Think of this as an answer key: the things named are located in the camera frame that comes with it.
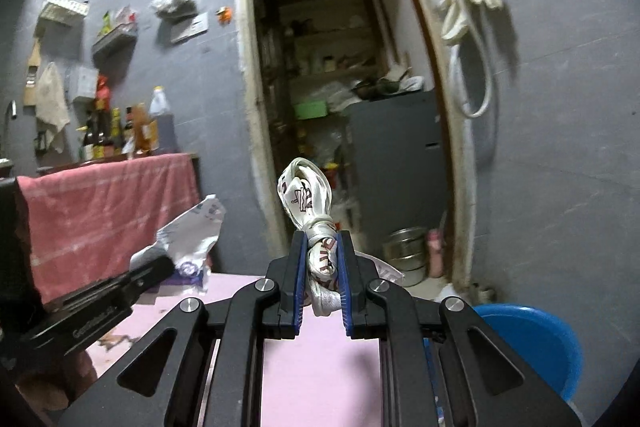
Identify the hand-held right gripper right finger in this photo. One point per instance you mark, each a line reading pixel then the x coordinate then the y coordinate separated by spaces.
pixel 345 287

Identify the wooden storage shelf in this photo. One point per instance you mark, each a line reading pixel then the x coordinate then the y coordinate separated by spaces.
pixel 325 42

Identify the wooden cutting board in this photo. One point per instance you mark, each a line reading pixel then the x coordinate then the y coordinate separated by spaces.
pixel 32 77

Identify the red plastic bag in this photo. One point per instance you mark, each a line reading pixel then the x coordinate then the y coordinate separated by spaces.
pixel 102 94

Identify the white and green wrapper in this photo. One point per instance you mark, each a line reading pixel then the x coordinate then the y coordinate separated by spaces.
pixel 387 273

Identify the yellow cap sauce bottle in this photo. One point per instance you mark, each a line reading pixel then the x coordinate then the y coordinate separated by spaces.
pixel 116 132

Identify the pink plaid cloth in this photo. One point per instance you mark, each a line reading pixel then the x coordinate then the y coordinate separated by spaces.
pixel 110 217

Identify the grey wall socket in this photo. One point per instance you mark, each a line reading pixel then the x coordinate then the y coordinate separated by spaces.
pixel 190 28

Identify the wall shelf with packets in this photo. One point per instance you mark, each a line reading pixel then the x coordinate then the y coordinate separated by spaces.
pixel 115 39

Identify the pink floral tablecloth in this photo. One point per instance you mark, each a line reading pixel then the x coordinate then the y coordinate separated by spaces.
pixel 320 382

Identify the green box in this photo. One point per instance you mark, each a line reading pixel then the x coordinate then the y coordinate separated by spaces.
pixel 310 110

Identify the beige hanging towel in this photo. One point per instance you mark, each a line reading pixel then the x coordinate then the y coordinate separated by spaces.
pixel 52 107

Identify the wooden door frame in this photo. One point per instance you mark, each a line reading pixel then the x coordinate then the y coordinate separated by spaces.
pixel 252 107

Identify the orange wall hook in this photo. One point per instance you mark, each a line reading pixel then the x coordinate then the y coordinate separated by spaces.
pixel 225 15

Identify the white wall box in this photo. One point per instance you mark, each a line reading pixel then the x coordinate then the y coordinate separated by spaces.
pixel 85 83

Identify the steel pots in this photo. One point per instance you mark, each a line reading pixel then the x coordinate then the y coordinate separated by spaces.
pixel 406 257

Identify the black wok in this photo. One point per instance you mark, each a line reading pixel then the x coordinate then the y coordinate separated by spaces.
pixel 372 88

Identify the blue plastic bucket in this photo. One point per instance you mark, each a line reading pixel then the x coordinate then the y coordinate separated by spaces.
pixel 530 342

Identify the white wall basket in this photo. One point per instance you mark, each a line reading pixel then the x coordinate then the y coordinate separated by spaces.
pixel 65 9

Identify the person's left hand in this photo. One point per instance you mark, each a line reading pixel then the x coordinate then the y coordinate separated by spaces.
pixel 60 382

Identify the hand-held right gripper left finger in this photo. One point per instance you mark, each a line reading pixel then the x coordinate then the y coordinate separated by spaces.
pixel 298 282

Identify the pink bottle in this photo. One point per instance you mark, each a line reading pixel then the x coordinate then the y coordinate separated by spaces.
pixel 435 254

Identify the white knotted printed bag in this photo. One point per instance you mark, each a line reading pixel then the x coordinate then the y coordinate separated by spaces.
pixel 305 197

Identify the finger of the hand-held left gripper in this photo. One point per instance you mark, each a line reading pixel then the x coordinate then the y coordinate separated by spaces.
pixel 150 269

